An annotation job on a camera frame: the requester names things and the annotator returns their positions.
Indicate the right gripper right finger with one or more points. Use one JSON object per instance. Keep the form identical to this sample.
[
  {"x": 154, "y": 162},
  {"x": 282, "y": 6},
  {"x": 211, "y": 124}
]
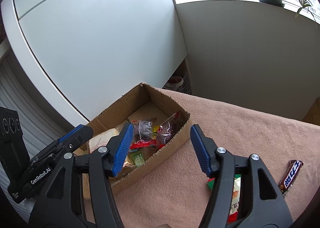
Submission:
[{"x": 261, "y": 202}]

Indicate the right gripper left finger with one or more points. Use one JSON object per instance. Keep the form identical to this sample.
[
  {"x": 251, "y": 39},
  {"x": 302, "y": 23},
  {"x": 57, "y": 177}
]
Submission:
[{"x": 61, "y": 201}]

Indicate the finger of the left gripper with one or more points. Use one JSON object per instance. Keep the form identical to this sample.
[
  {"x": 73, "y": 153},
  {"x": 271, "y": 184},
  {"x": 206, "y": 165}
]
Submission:
[{"x": 76, "y": 137}]

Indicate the sliced bread bag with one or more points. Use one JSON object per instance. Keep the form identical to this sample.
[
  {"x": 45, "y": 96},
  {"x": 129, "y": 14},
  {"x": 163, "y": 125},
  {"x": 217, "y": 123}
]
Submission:
[{"x": 103, "y": 138}]

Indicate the red green white snack bag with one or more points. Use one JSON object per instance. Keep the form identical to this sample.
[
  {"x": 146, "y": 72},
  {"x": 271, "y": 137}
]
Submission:
[{"x": 233, "y": 214}]

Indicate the snickers chocolate bar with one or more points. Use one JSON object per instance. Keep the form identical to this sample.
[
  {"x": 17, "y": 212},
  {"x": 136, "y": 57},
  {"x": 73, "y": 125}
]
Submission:
[{"x": 293, "y": 168}]

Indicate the green candy packet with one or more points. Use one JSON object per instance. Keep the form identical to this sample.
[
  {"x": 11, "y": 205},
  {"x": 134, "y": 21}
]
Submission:
[{"x": 137, "y": 158}]

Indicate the clear bag red dates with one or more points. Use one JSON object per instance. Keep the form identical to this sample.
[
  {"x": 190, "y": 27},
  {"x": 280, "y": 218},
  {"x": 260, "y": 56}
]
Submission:
[{"x": 169, "y": 128}]

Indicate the brown cardboard box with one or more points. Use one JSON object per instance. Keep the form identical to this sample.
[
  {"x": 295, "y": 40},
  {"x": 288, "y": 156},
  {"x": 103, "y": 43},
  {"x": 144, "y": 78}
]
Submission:
[{"x": 140, "y": 103}]

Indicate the pink table cloth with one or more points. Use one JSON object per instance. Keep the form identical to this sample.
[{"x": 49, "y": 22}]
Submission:
[{"x": 171, "y": 188}]

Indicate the white cabinet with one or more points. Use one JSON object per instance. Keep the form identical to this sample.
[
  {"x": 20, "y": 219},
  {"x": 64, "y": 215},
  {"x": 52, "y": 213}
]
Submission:
[{"x": 82, "y": 55}]

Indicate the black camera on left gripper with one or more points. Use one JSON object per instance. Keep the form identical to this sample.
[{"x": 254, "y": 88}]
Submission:
[{"x": 14, "y": 155}]

